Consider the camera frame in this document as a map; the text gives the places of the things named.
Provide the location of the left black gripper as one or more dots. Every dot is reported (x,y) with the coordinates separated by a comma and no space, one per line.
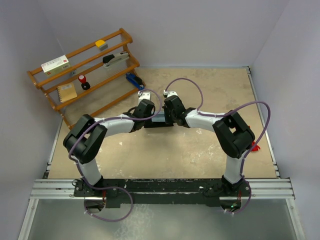
(148,120)

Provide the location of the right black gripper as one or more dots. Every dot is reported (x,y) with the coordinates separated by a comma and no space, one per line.
(168,120)

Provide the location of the light blue cleaning cloth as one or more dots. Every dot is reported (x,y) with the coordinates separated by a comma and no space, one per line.
(159,118)

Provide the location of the black glasses case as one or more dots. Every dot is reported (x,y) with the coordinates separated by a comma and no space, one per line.
(150,124)

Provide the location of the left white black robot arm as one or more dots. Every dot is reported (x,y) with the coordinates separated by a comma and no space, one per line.
(83,142)

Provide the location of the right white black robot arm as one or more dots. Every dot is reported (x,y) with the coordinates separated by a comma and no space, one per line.
(233,134)

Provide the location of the red sunglasses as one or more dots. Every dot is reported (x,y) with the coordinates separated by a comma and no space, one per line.
(255,147)

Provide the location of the blue black stapler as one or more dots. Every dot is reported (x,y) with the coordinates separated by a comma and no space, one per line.
(135,81)

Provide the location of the black silver stapler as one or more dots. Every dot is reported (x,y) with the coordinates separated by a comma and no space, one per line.
(115,58)

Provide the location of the red black stamp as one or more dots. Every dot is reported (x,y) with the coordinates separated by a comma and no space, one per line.
(84,84)

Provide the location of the wooden three-tier shelf rack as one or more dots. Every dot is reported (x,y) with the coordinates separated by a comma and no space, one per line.
(89,80)

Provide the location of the yellow grey eraser block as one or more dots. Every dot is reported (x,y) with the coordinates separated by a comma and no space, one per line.
(101,45)

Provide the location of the brown spiral notebook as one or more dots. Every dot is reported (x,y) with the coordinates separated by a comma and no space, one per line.
(66,92)

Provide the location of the white staples box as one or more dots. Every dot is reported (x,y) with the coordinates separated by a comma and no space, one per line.
(56,66)

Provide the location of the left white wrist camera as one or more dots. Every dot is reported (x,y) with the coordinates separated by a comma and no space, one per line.
(144,95)

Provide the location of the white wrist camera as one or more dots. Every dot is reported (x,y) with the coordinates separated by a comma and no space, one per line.
(144,95)
(167,94)

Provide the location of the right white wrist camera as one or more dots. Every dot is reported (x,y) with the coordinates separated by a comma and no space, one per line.
(167,94)

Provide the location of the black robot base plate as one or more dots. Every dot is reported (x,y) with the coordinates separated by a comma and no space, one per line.
(211,192)

